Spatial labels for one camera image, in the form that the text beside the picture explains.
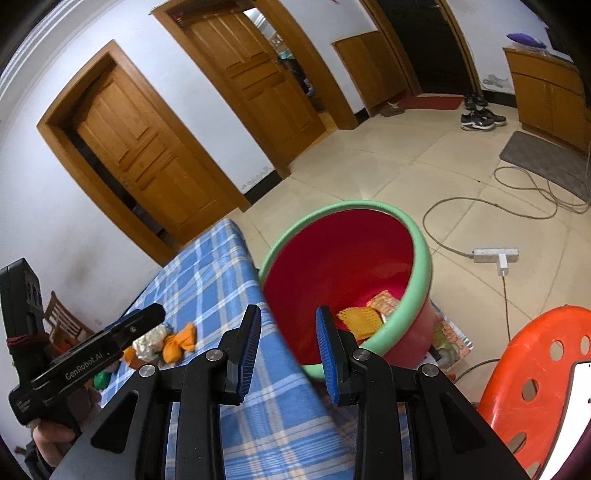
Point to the blue plaid tablecloth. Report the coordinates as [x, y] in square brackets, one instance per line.
[207, 286]

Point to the wooden chair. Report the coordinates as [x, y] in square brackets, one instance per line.
[63, 315]

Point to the red doormat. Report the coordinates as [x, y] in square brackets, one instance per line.
[431, 102]

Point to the grey floor mat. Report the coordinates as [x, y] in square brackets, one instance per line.
[540, 157]

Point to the red basin with green rim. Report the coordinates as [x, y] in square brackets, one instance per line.
[351, 258]

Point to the green toy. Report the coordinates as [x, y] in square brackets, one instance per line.
[101, 381]

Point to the wooden wall cupboard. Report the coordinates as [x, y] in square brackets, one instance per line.
[374, 74]

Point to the white charger plug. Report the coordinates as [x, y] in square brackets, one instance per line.
[502, 265]

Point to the smartphone with lit screen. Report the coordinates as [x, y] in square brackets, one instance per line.
[577, 406]

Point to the white power strip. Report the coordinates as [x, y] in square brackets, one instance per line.
[485, 254]

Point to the wooden door frame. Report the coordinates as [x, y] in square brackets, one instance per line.
[92, 173]
[225, 92]
[463, 46]

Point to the purple bag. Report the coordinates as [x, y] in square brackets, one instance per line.
[524, 39]

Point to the colourful printed magazine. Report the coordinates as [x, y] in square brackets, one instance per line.
[450, 339]

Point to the black sneaker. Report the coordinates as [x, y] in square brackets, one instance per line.
[475, 101]
[482, 121]

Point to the black door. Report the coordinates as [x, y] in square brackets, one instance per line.
[425, 46]

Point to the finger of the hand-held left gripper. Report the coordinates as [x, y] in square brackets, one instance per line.
[138, 323]

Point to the person's left hand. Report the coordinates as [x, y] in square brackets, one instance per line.
[48, 438]

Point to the yellow foam fruit net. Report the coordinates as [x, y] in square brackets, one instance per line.
[360, 321]

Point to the white paper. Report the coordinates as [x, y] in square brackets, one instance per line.
[150, 344]

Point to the wooden panel door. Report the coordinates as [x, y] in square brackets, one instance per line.
[147, 152]
[258, 87]

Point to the brown slippers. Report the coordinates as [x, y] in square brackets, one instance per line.
[391, 110]

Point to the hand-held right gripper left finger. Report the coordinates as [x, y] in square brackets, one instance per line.
[247, 350]

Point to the orange plastic stool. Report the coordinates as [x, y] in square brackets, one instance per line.
[545, 332]

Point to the wooden cabinet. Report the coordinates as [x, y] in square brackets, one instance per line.
[545, 97]

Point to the orange snack packet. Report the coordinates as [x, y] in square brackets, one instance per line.
[385, 302]

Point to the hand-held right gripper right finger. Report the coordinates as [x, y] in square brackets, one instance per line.
[328, 355]

